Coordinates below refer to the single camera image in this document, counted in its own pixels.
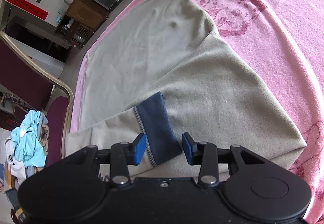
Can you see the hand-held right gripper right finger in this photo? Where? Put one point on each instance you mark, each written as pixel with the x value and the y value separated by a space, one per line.
pixel 188 148

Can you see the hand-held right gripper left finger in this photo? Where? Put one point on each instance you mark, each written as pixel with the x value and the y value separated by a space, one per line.
pixel 140 149

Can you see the beige sweatshirt with blue trim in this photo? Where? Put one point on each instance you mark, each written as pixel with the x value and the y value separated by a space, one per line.
pixel 164 62

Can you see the light blue shirt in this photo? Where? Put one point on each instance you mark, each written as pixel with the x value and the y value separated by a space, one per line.
pixel 27 138

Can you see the shoe rack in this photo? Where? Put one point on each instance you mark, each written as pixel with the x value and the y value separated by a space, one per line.
pixel 12 102

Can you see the pink printed towel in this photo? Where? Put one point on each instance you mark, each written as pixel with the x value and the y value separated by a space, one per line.
pixel 278 49

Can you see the wooden cabinet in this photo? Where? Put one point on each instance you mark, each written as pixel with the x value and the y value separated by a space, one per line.
pixel 83 16

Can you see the long red banner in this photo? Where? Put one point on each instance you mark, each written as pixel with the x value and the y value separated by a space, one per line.
pixel 27 6

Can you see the maroon chair with gold frame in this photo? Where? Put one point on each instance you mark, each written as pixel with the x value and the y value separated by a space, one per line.
pixel 22 74

